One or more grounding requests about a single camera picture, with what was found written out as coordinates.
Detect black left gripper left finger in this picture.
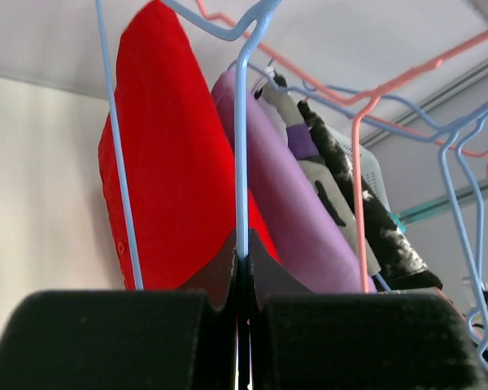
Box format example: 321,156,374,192
0,236,237,389

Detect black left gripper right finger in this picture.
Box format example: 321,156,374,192
248,232,488,389

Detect red trousers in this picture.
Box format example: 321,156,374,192
97,0,281,292

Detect white plastic mesh basket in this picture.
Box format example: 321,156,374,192
328,127,390,211

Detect pink wire hanger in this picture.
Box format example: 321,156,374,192
194,0,488,294
363,94,488,227

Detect light blue wire hanger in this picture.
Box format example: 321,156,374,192
94,0,284,390

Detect teal trousers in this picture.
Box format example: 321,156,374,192
390,212,406,234

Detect lilac purple trousers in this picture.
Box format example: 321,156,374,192
209,68,378,294

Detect black white patterned trousers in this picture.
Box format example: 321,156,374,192
297,101,443,290

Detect grey purple patterned trousers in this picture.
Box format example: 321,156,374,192
253,69,383,281

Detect blue hanger with lilac trousers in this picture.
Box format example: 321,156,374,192
227,58,488,379

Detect blue hanger with patterned trousers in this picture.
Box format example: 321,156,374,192
368,76,488,314

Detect aluminium frame structure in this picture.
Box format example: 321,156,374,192
360,1,488,212

